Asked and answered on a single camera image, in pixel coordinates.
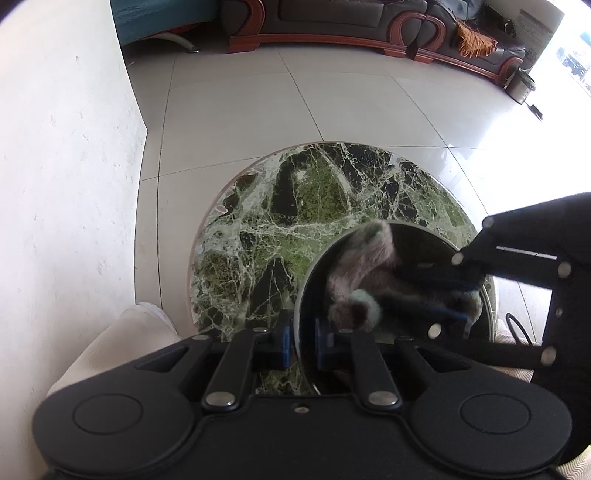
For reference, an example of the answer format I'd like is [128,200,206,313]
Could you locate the fluffy pink green cloth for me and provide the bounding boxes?
[325,219,483,334]

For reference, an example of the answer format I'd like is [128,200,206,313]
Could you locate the metal bin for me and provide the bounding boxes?
[505,68,537,106]

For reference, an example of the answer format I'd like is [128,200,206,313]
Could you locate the wall poster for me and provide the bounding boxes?
[516,8,565,62]

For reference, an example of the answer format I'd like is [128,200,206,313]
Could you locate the steel bowl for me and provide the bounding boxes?
[293,222,498,398]

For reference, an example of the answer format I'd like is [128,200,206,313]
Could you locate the teal bench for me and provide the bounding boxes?
[111,0,223,54]

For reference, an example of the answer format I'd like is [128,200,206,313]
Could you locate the round green marble table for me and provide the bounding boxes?
[187,142,499,398]

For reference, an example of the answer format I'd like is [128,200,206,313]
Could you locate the person's left leg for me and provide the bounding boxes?
[46,302,182,403]

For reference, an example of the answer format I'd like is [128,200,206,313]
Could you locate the orange fringed throw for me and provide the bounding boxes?
[455,21,499,60]

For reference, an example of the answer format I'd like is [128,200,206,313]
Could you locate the black cable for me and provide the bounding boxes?
[505,313,533,346]

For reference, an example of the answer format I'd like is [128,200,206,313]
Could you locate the dark leather sofa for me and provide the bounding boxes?
[219,0,528,88]

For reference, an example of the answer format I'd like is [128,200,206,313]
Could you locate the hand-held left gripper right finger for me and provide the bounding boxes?
[314,318,474,411]

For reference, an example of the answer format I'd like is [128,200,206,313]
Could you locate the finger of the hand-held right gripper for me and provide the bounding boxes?
[401,191,591,291]
[392,299,557,371]

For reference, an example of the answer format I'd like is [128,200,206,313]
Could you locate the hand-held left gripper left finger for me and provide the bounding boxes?
[134,310,293,411]

